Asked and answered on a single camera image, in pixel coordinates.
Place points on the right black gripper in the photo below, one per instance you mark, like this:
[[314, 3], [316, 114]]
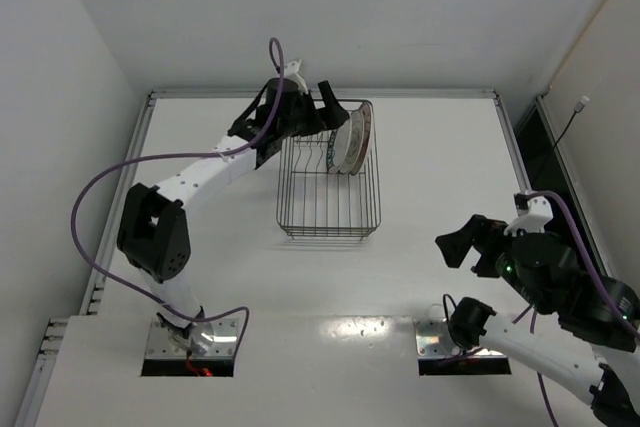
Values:
[[486, 248]]

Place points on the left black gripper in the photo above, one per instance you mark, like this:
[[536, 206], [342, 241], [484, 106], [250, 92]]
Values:
[[316, 113]]

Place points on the orange sunburst plate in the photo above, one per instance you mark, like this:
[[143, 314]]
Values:
[[366, 110]]

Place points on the white plate dark rim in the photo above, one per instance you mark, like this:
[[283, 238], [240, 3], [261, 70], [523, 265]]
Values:
[[357, 125]]

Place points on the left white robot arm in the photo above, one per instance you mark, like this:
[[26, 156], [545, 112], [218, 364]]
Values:
[[153, 233]]

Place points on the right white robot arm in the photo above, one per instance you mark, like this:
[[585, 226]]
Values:
[[607, 380]]

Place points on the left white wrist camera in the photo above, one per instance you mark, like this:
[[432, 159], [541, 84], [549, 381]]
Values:
[[293, 71]]

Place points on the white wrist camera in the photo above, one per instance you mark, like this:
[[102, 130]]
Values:
[[534, 212], [293, 71]]

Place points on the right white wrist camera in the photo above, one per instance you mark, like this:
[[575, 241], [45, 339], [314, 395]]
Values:
[[534, 212]]

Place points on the grey wire dish rack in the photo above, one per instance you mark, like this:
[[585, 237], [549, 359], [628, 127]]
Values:
[[315, 205]]

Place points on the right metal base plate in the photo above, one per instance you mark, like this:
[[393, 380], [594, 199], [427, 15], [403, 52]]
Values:
[[433, 342]]

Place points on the metal base plate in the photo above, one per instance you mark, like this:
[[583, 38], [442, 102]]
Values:
[[207, 341], [433, 342]]

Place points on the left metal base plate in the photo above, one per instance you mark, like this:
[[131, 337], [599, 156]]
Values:
[[207, 341]]

